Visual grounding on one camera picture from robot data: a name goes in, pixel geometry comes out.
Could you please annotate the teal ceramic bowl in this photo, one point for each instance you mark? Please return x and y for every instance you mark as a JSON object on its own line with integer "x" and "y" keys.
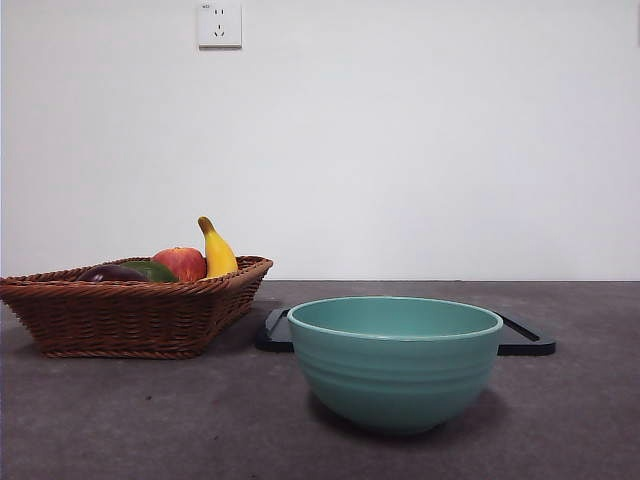
{"x": 395, "y": 375}

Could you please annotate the yellow banana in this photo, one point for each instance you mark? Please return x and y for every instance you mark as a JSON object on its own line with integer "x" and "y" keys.
{"x": 220, "y": 255}

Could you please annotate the red apple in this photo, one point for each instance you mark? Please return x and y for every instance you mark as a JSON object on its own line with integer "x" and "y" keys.
{"x": 182, "y": 262}

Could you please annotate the green mango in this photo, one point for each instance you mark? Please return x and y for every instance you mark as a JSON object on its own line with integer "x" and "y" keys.
{"x": 161, "y": 272}

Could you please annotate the brown wicker basket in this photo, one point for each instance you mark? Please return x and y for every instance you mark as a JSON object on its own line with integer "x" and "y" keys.
{"x": 125, "y": 320}

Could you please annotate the black rectangular tray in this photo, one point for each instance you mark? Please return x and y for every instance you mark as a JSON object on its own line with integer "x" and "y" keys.
{"x": 525, "y": 340}

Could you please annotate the white wall socket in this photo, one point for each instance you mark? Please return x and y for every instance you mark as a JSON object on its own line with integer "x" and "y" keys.
{"x": 220, "y": 25}

